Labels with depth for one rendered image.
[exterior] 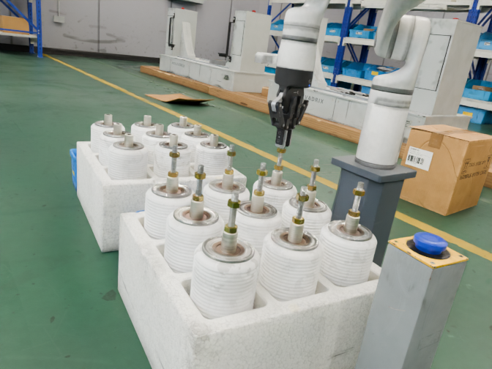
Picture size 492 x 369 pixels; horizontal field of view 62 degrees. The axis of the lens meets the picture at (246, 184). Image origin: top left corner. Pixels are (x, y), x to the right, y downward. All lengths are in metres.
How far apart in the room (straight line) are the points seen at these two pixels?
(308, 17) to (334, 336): 0.56
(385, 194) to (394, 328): 0.45
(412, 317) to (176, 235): 0.36
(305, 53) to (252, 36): 3.25
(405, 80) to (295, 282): 0.52
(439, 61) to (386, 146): 1.74
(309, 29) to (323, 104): 2.29
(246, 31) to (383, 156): 3.15
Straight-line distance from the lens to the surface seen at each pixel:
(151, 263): 0.69
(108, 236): 1.07
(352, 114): 2.92
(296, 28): 0.82
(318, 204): 0.82
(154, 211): 0.77
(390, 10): 0.89
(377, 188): 0.97
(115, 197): 1.03
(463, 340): 1.04
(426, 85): 2.71
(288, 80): 0.82
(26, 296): 0.96
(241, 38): 4.01
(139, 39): 7.41
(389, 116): 0.96
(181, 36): 5.23
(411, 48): 0.96
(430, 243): 0.56
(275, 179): 0.88
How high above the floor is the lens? 0.53
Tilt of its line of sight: 19 degrees down
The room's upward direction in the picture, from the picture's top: 8 degrees clockwise
